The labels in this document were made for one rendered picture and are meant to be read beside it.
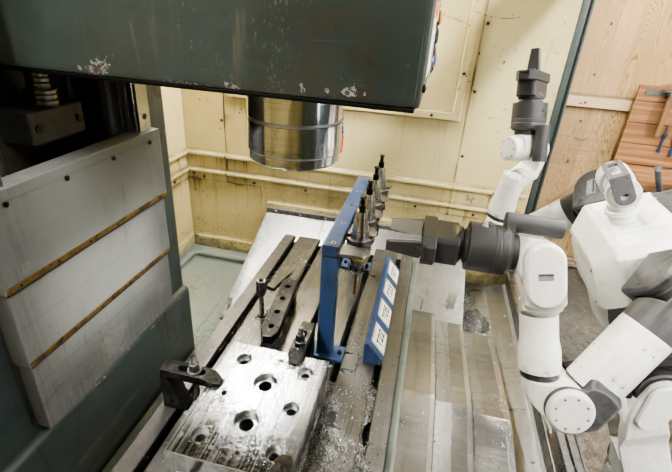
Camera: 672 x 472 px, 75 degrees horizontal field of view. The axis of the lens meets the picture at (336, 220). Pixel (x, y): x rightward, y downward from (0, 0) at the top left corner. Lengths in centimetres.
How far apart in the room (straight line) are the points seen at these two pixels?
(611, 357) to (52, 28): 102
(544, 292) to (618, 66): 275
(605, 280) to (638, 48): 257
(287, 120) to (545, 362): 59
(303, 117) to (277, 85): 8
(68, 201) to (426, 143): 126
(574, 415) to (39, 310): 96
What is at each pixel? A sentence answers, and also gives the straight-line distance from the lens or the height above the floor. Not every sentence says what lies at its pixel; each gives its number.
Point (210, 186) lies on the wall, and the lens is 210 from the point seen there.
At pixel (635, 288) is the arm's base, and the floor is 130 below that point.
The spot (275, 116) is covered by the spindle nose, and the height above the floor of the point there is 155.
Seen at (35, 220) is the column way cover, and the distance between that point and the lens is 93.
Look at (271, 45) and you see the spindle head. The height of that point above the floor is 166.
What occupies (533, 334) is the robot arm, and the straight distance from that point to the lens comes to 85.
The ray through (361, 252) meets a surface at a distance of 98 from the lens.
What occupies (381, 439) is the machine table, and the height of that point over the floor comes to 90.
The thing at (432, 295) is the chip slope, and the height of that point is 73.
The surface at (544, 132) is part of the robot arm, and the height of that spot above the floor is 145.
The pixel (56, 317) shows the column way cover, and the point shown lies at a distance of 103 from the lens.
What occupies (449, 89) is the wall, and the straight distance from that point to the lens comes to 172.
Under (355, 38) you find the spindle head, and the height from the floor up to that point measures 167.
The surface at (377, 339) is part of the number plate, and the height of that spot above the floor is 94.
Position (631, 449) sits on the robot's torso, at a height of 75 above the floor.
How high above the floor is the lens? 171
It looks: 26 degrees down
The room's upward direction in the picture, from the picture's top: 4 degrees clockwise
